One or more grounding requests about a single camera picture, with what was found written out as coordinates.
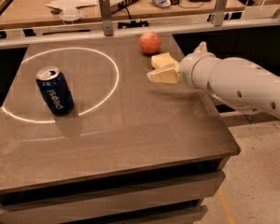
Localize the grey metal post left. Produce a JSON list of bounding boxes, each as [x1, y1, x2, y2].
[[99, 0, 113, 36]]

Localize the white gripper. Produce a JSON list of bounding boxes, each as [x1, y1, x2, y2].
[[147, 41, 215, 87]]

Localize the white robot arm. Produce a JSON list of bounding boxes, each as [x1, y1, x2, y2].
[[147, 42, 280, 119]]

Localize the clear round lid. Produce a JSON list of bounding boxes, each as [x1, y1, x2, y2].
[[60, 7, 82, 21]]

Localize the grey metal post right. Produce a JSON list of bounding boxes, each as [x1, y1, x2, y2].
[[212, 0, 228, 26]]

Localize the yellow sponge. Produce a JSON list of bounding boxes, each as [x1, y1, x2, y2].
[[151, 52, 179, 69]]

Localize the red apple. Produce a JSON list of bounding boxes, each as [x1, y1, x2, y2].
[[139, 32, 161, 55]]

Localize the upper grey drawer front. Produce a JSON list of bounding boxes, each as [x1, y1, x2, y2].
[[0, 171, 225, 224]]

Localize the white papers on desk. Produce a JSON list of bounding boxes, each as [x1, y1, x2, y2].
[[47, 0, 98, 9]]

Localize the blue pepsi can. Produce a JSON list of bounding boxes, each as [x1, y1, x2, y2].
[[35, 66, 74, 115]]

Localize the blue white face mask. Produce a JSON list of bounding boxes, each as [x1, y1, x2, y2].
[[151, 0, 171, 7]]

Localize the grey metal post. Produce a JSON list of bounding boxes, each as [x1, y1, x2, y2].
[[212, 0, 228, 26], [99, 0, 113, 36]]

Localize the grey power strip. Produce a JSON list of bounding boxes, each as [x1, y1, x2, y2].
[[110, 0, 139, 14]]

